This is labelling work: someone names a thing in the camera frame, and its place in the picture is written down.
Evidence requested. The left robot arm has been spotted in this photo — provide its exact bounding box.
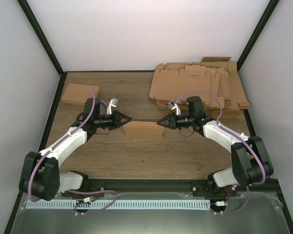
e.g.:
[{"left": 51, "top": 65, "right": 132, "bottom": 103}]
[{"left": 19, "top": 98, "right": 132, "bottom": 201}]

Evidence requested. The left black corner post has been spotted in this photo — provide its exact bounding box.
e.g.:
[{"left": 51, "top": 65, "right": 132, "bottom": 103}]
[{"left": 16, "top": 0, "right": 64, "bottom": 77}]

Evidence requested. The purple cable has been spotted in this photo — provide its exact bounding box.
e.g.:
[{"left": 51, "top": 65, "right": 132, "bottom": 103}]
[
  {"left": 173, "top": 90, "right": 268, "bottom": 216},
  {"left": 28, "top": 85, "right": 118, "bottom": 217}
]

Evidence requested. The black aluminium frame rail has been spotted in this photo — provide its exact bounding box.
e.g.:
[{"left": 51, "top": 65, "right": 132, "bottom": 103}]
[{"left": 21, "top": 178, "right": 279, "bottom": 198}]

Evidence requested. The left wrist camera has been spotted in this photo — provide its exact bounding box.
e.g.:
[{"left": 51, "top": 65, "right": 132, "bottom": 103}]
[{"left": 106, "top": 98, "right": 118, "bottom": 115}]

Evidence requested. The folded brown cardboard box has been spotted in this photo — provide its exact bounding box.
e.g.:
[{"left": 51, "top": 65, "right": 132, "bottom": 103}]
[{"left": 61, "top": 83, "right": 100, "bottom": 106}]

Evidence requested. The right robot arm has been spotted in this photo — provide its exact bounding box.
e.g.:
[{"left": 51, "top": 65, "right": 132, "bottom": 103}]
[{"left": 157, "top": 96, "right": 273, "bottom": 196}]

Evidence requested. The stack of flat cardboard sheets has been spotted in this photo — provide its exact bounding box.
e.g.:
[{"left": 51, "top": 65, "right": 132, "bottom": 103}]
[{"left": 149, "top": 57, "right": 251, "bottom": 118}]

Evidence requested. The right black corner post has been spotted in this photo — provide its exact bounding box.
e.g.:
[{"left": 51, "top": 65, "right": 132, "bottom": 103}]
[{"left": 237, "top": 0, "right": 280, "bottom": 71}]

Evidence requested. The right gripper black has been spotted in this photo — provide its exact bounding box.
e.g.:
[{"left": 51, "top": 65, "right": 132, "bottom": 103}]
[{"left": 158, "top": 112, "right": 194, "bottom": 130}]

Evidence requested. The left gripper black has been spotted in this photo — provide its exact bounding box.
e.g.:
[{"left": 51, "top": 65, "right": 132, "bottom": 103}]
[{"left": 95, "top": 111, "right": 132, "bottom": 130}]

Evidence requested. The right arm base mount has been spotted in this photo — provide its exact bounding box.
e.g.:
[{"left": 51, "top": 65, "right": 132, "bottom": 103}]
[{"left": 191, "top": 175, "right": 231, "bottom": 198}]

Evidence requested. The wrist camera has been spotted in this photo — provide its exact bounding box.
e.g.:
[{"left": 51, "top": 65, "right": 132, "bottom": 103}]
[
  {"left": 106, "top": 98, "right": 118, "bottom": 115},
  {"left": 168, "top": 101, "right": 181, "bottom": 116}
]

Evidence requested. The black corner post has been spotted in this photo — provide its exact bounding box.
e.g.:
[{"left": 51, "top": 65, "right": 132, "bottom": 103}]
[
  {"left": 237, "top": 0, "right": 280, "bottom": 71},
  {"left": 16, "top": 0, "right": 64, "bottom": 77}
]

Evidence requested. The light blue slotted cable duct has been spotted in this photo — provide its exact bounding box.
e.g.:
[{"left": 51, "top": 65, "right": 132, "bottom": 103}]
[{"left": 25, "top": 199, "right": 210, "bottom": 210}]

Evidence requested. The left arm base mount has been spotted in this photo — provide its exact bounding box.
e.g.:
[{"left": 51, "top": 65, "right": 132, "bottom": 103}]
[{"left": 58, "top": 171, "right": 106, "bottom": 197}]

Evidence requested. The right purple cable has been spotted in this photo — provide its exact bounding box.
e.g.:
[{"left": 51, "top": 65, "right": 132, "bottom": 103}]
[{"left": 173, "top": 90, "right": 268, "bottom": 216}]

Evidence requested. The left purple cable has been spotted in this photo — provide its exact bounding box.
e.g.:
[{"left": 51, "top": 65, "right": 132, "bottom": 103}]
[{"left": 28, "top": 85, "right": 118, "bottom": 217}]

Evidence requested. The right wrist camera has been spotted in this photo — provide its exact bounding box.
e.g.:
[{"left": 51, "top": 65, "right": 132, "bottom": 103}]
[{"left": 168, "top": 101, "right": 181, "bottom": 116}]

